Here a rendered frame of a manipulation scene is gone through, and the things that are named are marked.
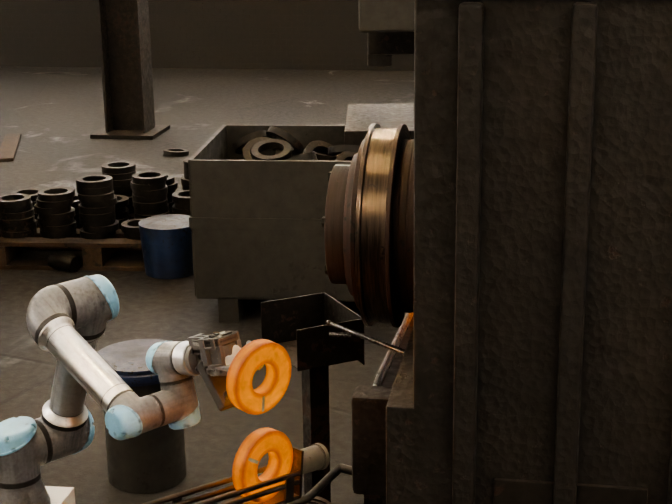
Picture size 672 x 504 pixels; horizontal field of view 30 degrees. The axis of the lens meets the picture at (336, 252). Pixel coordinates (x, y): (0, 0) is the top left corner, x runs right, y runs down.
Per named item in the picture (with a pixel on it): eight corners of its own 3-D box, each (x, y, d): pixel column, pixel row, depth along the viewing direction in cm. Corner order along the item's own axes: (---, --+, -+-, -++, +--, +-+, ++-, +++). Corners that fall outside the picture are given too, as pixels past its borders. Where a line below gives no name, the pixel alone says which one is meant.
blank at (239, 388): (294, 336, 261) (283, 331, 263) (237, 350, 250) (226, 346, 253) (290, 405, 265) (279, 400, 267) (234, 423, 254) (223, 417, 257)
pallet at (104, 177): (235, 229, 709) (232, 152, 697) (209, 271, 632) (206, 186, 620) (28, 227, 719) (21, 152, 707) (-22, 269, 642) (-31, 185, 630)
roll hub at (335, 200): (364, 264, 309) (363, 152, 301) (345, 300, 283) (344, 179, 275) (341, 263, 310) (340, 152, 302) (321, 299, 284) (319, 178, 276)
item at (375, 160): (409, 290, 319) (410, 107, 306) (385, 357, 275) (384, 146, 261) (384, 289, 320) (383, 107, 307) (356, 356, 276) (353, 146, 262)
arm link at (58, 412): (19, 446, 324) (47, 274, 296) (69, 428, 334) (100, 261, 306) (44, 475, 318) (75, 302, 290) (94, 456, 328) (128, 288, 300)
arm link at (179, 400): (149, 434, 279) (139, 387, 278) (189, 419, 287) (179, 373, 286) (170, 436, 273) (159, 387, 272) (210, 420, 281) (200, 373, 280)
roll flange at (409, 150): (449, 292, 317) (451, 108, 304) (430, 359, 273) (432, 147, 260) (409, 290, 319) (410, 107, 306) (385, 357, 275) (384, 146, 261)
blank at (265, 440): (276, 509, 268) (264, 505, 270) (303, 441, 270) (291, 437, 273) (232, 494, 256) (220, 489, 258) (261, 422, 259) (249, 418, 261)
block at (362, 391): (403, 482, 287) (403, 385, 280) (398, 499, 279) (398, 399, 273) (356, 479, 289) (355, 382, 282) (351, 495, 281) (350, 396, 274)
